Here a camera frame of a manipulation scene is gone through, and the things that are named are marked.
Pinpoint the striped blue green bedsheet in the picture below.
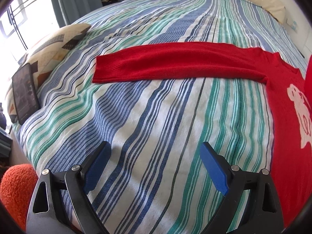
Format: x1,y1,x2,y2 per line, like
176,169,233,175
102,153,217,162
13,0,307,233

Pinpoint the orange fuzzy cushion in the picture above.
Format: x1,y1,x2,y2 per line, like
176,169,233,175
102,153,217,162
1,164,38,231

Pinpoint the red knit sweater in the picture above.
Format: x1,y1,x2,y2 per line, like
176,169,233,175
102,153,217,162
93,42,311,226

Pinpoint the black smartphone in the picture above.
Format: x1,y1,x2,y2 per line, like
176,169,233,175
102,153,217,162
12,63,40,125

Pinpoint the cream patterned pillow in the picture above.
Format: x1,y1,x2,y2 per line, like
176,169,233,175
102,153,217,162
6,23,91,123

